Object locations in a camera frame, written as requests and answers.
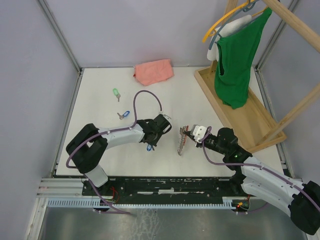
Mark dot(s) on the aluminium corner frame post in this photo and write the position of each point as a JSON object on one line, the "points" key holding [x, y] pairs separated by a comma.
{"points": [[49, 15]]}

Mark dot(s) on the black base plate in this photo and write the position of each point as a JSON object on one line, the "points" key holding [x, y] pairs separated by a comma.
{"points": [[171, 190]]}

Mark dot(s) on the white cable duct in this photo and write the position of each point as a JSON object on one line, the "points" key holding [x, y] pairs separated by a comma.
{"points": [[96, 203]]}

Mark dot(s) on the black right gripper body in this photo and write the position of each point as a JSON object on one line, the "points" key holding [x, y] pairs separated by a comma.
{"points": [[210, 142]]}

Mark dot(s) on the white garment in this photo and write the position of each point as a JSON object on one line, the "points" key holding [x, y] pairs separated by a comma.
{"points": [[230, 28]]}

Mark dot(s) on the green shirt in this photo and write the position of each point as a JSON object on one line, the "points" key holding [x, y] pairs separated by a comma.
{"points": [[236, 55]]}

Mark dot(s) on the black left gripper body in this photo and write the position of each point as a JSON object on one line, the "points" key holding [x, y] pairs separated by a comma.
{"points": [[155, 140]]}

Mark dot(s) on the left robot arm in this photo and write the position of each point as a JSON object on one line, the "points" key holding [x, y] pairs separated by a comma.
{"points": [[88, 146]]}

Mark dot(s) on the blue grey hanger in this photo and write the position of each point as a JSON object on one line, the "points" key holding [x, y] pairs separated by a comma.
{"points": [[255, 16]]}

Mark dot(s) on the key with green tag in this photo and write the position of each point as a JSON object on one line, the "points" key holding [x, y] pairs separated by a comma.
{"points": [[117, 94]]}

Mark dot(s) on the folded pink cloth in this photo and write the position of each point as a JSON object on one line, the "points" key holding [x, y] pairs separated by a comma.
{"points": [[153, 72]]}

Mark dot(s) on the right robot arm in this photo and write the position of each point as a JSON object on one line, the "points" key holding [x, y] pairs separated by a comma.
{"points": [[299, 200]]}

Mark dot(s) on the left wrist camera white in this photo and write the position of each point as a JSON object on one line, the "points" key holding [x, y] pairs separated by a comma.
{"points": [[166, 116]]}

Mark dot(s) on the key with dark blue tag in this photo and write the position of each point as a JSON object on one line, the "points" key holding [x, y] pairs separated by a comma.
{"points": [[150, 148]]}

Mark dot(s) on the right aluminium frame post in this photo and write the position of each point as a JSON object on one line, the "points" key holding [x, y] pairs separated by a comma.
{"points": [[278, 29]]}

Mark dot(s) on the metal key organizer red handle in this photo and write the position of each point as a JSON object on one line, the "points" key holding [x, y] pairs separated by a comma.
{"points": [[182, 139]]}

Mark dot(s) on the wooden clothes rack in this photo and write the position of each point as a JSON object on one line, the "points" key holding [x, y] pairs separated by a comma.
{"points": [[253, 123]]}

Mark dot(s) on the yellow hanger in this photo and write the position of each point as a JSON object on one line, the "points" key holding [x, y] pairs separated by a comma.
{"points": [[217, 27]]}

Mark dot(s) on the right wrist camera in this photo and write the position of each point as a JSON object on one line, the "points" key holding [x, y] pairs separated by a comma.
{"points": [[199, 133]]}

